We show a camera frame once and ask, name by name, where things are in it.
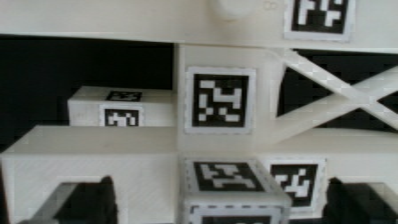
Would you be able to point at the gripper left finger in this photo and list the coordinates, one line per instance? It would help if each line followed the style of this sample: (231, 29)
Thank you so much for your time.
(80, 204)

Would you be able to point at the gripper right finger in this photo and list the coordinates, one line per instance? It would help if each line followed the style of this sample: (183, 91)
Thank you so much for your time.
(360, 203)

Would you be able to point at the white tagged nut cube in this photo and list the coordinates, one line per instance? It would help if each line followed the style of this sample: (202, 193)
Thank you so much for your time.
(229, 194)

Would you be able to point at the white chair back frame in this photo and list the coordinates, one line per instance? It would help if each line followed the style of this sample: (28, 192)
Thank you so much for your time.
(261, 109)

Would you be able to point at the white chair leg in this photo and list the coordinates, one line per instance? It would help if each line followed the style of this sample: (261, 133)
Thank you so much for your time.
(106, 106)

